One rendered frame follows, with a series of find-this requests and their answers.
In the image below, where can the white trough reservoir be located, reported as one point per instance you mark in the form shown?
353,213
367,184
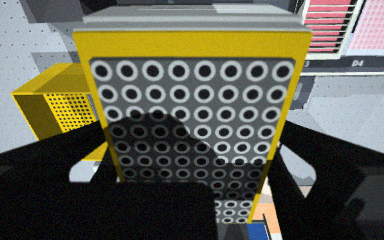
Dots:
330,25

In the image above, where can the yellow waste bin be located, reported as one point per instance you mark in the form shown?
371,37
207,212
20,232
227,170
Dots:
61,78

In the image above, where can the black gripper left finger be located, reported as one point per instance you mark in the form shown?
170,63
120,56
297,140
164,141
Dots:
52,158

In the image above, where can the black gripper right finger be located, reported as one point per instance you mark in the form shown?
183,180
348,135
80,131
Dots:
349,185

